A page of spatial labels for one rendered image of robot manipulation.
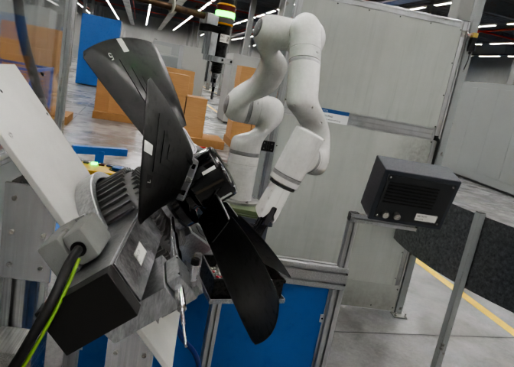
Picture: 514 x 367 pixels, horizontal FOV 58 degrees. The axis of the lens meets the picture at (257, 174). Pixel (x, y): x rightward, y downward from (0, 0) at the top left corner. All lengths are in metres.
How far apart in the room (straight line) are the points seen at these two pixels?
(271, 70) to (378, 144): 1.64
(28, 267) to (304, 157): 0.68
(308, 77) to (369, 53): 1.78
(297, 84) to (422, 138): 2.01
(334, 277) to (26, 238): 1.00
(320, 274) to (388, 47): 1.81
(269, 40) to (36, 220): 0.86
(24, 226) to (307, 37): 0.84
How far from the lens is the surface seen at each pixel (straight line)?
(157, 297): 0.80
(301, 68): 1.29
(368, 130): 3.07
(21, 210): 1.02
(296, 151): 1.21
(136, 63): 1.06
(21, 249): 1.05
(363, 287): 3.38
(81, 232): 0.75
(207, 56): 1.07
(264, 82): 1.63
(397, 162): 1.59
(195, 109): 8.68
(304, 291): 1.66
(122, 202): 0.98
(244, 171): 1.77
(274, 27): 1.48
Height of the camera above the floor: 1.43
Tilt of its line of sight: 12 degrees down
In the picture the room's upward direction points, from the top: 11 degrees clockwise
